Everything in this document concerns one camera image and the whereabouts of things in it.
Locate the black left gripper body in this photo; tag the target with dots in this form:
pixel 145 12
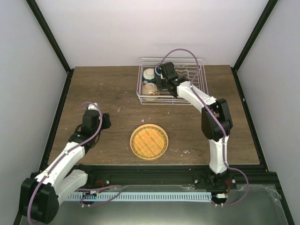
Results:
pixel 107 124

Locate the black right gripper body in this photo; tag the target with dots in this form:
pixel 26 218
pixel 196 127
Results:
pixel 160 86

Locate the small white bowl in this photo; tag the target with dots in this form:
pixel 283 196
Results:
pixel 150 89

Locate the dark blue mug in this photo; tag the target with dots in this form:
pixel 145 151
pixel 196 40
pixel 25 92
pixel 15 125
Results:
pixel 157 72

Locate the white bowl teal outside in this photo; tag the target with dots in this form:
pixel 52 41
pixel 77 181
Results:
pixel 148 76

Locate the white wire dish rack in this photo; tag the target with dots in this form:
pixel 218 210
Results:
pixel 184 67

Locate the round bamboo steamer tray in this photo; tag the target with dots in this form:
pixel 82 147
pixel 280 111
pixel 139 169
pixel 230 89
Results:
pixel 149 142

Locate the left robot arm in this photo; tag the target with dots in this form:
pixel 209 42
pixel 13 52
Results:
pixel 42 193

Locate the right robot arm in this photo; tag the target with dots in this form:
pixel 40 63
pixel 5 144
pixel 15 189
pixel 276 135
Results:
pixel 216 121

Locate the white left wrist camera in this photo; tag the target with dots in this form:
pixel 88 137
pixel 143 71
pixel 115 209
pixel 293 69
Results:
pixel 92 106

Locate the light blue slotted cable duct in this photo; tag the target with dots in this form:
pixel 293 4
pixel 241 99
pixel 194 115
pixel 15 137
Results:
pixel 142 197

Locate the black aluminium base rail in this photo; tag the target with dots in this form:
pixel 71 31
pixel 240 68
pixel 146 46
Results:
pixel 198 176

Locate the right black frame post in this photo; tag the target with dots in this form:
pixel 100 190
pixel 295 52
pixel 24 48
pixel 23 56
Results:
pixel 255 33

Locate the black frame post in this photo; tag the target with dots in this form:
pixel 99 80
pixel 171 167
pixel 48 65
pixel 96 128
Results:
pixel 48 33
pixel 255 33

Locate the left black frame post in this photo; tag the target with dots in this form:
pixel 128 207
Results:
pixel 48 33

